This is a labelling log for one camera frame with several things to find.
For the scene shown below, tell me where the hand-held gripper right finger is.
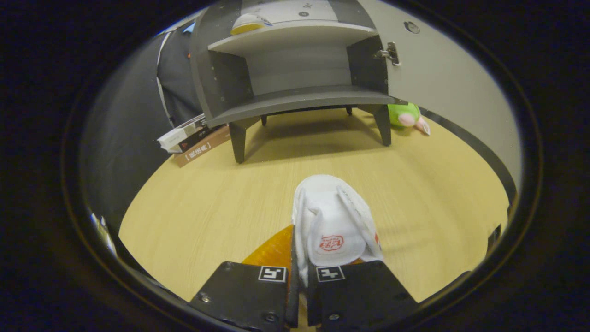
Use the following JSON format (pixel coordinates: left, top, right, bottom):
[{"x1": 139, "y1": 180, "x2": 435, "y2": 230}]
[{"x1": 307, "y1": 259, "x2": 420, "y2": 332}]

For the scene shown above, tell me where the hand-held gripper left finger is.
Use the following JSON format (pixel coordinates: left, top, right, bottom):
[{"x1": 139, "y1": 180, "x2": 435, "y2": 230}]
[{"x1": 188, "y1": 225, "x2": 300, "y2": 331}]

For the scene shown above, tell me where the white shoe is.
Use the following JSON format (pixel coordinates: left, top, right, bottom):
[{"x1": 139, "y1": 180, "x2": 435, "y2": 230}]
[
  {"x1": 292, "y1": 174, "x2": 384, "y2": 286},
  {"x1": 230, "y1": 13, "x2": 272, "y2": 36}
]

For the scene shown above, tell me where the grey shoe cabinet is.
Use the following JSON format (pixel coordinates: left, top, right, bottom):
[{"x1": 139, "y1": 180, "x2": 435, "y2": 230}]
[{"x1": 189, "y1": 0, "x2": 406, "y2": 164}]

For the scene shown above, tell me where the grey shoe cabinet door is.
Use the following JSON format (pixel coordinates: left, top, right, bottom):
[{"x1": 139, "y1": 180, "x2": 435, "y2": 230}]
[{"x1": 360, "y1": 0, "x2": 524, "y2": 203}]

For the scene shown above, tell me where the brown book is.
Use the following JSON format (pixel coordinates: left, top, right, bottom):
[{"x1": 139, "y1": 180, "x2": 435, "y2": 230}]
[{"x1": 174, "y1": 125, "x2": 231, "y2": 168}]

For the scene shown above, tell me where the dark book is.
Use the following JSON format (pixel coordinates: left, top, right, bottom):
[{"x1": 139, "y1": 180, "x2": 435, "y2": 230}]
[{"x1": 168, "y1": 124, "x2": 222, "y2": 154}]

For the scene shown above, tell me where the green pink plush toy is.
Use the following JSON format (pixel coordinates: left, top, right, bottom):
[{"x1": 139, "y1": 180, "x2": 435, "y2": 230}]
[{"x1": 387, "y1": 102, "x2": 431, "y2": 136}]

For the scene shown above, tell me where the black backdrop cloth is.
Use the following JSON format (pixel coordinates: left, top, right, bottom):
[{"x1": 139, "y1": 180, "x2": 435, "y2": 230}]
[{"x1": 83, "y1": 21, "x2": 206, "y2": 231}]

